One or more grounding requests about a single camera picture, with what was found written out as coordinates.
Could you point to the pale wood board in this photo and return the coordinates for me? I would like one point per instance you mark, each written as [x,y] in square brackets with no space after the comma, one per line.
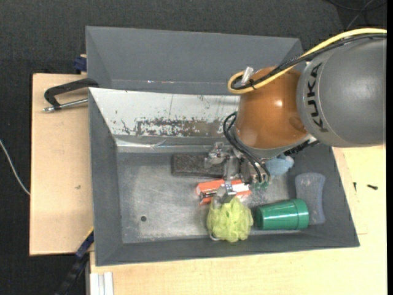
[59,164]

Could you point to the pale blue sponge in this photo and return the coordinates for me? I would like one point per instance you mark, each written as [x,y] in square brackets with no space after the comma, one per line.
[310,195]

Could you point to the orange stapler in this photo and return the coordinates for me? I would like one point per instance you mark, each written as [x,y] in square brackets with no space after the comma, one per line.
[208,188]

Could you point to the red-brown flat block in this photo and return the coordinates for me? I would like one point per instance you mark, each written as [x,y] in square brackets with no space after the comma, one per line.
[188,165]

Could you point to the green plastic cup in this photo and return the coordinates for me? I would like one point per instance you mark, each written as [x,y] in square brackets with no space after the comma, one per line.
[281,215]

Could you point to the small black screw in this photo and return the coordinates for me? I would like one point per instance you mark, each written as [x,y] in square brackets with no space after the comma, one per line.
[373,187]

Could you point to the light blue cloth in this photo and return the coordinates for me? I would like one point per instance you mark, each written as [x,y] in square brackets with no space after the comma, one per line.
[277,166]

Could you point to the grey metal bin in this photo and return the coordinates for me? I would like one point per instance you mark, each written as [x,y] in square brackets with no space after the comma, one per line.
[159,207]

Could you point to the yellow-green mesh bath sponge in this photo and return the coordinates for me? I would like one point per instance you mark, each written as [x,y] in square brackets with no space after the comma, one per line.
[229,221]

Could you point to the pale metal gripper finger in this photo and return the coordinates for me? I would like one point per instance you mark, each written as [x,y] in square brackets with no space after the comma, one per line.
[216,152]
[228,190]

